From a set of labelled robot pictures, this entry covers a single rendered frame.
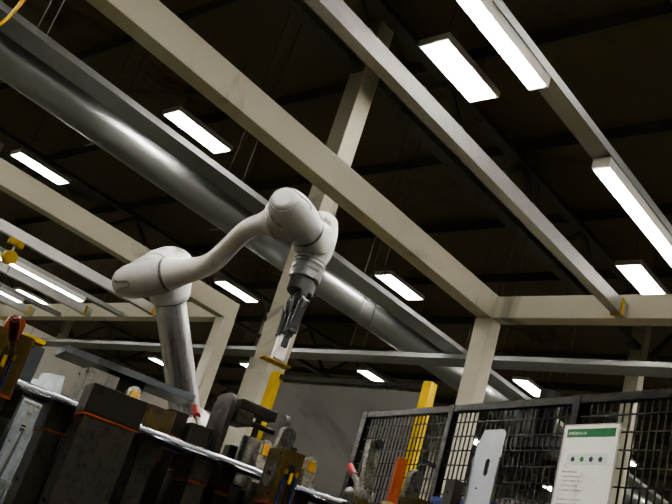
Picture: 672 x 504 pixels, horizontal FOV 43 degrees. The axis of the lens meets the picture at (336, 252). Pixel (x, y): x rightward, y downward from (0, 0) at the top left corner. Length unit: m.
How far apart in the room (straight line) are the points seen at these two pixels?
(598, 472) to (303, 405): 2.96
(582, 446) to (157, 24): 3.38
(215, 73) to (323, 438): 2.24
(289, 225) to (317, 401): 3.07
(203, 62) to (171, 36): 0.25
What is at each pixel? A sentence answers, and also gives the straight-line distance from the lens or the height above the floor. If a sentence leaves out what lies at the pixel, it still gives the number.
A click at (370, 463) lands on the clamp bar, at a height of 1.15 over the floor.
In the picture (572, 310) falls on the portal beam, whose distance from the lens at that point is 6.92.
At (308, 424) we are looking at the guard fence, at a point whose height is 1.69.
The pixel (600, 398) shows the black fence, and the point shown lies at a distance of 2.67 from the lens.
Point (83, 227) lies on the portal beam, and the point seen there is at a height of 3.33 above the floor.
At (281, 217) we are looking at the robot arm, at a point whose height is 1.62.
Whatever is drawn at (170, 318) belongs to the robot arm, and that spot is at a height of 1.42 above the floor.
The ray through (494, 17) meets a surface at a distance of 3.88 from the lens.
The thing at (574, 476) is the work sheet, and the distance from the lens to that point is 2.64.
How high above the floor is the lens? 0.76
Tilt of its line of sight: 22 degrees up
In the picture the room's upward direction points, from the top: 18 degrees clockwise
